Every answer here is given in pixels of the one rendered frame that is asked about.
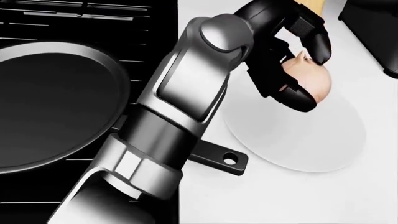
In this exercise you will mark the black three-finger robot hand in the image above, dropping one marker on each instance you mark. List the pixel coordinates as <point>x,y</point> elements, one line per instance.
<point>267,67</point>

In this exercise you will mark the white round plate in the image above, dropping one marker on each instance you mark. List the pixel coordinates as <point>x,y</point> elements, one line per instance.
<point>295,137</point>

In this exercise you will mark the black frying pan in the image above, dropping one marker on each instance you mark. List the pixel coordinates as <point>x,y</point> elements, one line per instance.
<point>59,105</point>

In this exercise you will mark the wooden cutting board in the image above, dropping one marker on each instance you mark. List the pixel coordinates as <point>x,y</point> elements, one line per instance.
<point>311,5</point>

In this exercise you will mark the black countertop appliance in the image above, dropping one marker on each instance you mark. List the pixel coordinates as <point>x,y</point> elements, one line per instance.
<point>373,30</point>

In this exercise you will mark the black stovetop with grates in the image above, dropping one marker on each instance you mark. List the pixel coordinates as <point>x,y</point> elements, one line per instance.
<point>93,30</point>

